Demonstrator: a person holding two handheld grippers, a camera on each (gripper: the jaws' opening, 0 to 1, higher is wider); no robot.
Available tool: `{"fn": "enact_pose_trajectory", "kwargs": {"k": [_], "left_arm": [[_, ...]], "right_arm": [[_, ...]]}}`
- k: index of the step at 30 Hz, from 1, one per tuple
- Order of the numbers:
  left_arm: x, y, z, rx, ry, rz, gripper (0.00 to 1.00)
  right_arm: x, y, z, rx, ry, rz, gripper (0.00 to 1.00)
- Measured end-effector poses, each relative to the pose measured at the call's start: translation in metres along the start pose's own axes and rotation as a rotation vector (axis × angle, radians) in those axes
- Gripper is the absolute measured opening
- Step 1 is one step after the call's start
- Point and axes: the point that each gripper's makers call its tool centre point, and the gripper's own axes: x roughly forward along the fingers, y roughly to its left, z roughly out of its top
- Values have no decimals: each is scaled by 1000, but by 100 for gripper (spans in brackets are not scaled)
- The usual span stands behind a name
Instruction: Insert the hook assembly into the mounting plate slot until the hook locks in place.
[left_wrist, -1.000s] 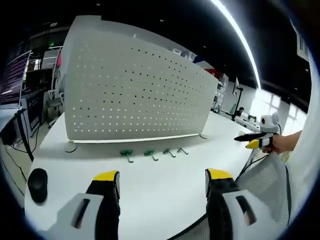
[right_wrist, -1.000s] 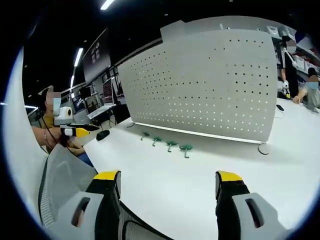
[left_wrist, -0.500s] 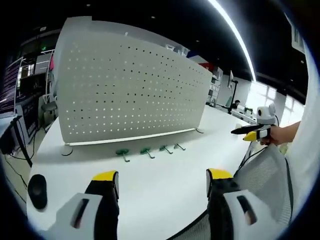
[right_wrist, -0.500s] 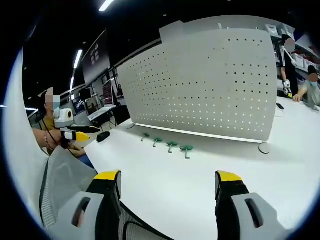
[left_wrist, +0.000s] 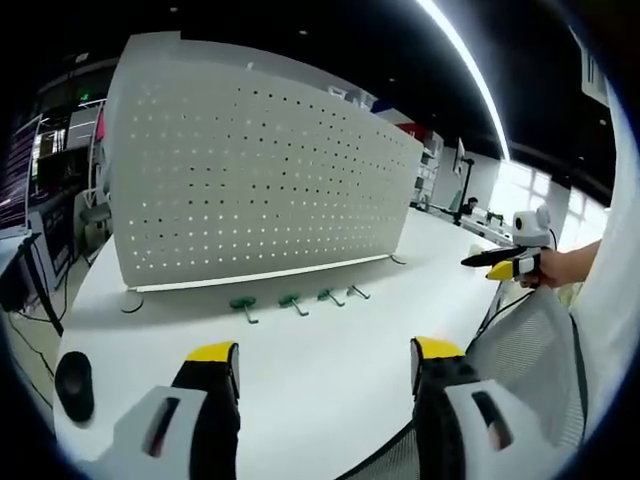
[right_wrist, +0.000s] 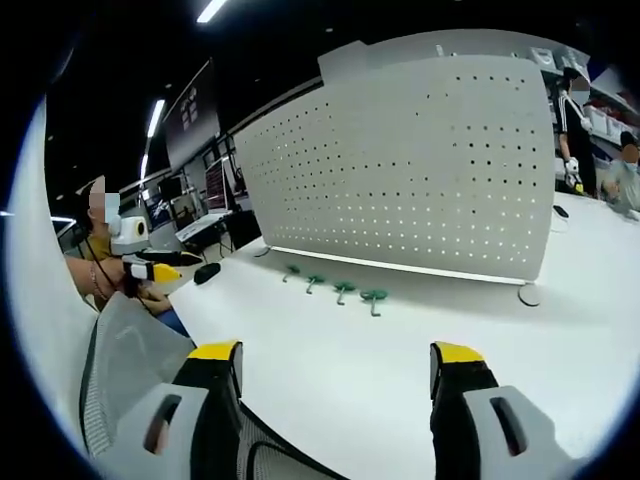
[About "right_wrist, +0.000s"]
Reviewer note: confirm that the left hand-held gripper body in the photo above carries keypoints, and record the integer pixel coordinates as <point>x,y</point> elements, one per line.
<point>127,239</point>

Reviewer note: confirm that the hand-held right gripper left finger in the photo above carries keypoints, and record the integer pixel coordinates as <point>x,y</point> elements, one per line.
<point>150,410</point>

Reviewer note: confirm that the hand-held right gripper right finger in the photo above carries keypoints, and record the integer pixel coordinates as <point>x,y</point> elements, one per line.
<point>480,440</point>

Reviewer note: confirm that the green hook assembly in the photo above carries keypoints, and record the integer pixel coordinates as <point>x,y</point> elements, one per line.
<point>314,281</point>
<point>291,272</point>
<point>375,297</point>
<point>343,289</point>

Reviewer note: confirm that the white perforated mounting plate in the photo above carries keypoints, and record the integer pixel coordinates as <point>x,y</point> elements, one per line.
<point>400,165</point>

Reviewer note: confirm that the person's mustard shirt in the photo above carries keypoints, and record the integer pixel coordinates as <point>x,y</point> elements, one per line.
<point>96,247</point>

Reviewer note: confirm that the black computer mouse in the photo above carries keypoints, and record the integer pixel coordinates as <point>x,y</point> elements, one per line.
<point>206,273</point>

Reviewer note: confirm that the blue cloth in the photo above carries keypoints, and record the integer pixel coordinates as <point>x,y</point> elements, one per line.
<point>175,320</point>

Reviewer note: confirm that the ceiling light strip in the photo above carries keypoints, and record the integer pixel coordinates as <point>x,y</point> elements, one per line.
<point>210,10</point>
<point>156,117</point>
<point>144,166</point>

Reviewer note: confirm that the computer monitor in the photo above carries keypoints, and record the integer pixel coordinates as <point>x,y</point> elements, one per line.
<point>218,184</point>

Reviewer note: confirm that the white curved panel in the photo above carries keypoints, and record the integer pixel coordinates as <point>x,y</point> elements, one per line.
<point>45,280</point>

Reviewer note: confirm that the black hanging screen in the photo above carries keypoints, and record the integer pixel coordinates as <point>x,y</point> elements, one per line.
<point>192,115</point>

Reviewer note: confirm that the small black device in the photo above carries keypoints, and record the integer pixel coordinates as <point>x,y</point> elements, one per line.
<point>561,211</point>

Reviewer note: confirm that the shelf with white bins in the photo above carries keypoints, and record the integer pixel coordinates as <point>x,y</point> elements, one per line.
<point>607,115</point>

